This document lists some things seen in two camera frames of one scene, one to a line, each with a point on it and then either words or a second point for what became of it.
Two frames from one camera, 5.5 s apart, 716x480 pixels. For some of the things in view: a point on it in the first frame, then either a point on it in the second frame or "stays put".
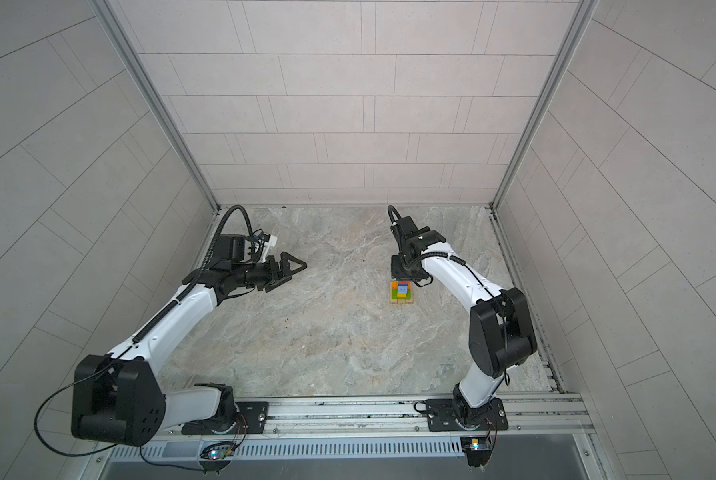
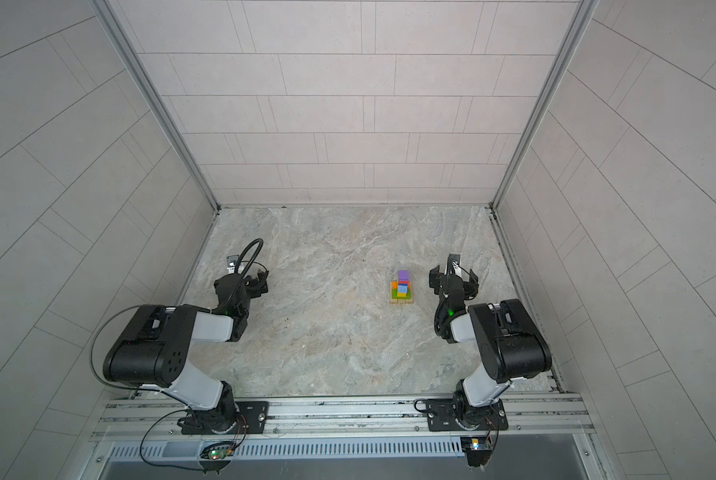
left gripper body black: x=250 y=275 → x=253 y=290
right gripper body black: x=401 y=268 → x=439 y=279
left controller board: x=218 y=451 stays put
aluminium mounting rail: x=527 y=415 stays put
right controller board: x=478 y=450 stays put
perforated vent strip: x=292 y=448 stays put
